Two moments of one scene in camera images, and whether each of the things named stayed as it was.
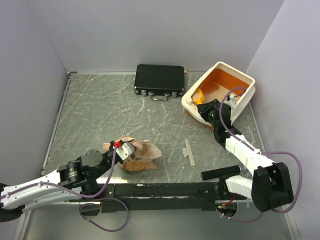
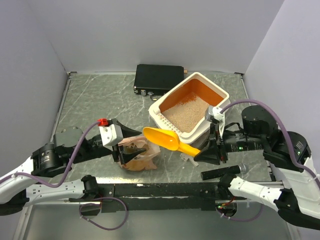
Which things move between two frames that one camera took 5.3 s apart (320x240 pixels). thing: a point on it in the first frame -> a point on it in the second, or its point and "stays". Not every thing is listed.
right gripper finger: (207, 108) -> (210, 154)
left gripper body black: (108, 157) -> (104, 151)
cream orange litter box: (227, 77) -> (182, 109)
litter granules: (219, 93) -> (185, 115)
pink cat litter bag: (146, 153) stays
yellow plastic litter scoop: (198, 97) -> (168, 139)
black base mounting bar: (152, 196) stays
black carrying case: (160, 82) stays
